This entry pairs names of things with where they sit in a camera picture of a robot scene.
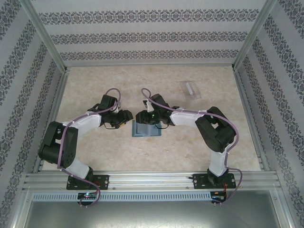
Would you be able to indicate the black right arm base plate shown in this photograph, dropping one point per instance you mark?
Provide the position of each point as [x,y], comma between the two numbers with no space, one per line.
[199,181]

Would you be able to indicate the aluminium frame post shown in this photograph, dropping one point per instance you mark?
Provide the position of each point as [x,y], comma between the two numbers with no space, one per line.
[46,35]
[253,35]

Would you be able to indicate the aluminium mounting rail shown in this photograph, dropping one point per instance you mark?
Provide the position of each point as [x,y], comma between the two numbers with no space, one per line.
[152,181]

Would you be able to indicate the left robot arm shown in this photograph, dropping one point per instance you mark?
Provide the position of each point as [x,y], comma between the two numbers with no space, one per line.
[61,142]

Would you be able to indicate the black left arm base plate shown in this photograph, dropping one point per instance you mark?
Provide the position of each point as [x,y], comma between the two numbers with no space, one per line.
[102,181]

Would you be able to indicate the aluminium rear frame bar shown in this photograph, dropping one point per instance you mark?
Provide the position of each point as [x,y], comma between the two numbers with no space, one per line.
[147,64]

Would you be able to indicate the grey metal panel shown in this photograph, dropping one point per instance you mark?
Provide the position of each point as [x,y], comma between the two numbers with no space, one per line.
[152,213]

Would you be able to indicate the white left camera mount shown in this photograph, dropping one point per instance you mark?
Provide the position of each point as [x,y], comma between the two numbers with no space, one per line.
[116,108]

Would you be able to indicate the clear plastic card stand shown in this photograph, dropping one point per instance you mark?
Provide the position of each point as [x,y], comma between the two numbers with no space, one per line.
[191,90]

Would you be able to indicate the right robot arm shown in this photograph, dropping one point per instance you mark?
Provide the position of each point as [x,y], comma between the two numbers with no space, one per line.
[218,133]

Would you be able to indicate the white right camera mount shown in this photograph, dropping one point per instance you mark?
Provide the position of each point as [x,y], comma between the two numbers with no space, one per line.
[149,107]

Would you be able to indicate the aluminium side rail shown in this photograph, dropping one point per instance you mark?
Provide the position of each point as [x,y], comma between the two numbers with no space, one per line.
[59,95]
[250,118]

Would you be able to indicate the circuit board green light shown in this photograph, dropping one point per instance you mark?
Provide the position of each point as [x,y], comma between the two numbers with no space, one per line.
[88,196]

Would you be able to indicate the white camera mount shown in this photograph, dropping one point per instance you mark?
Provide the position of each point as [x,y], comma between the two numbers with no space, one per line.
[116,108]
[149,107]

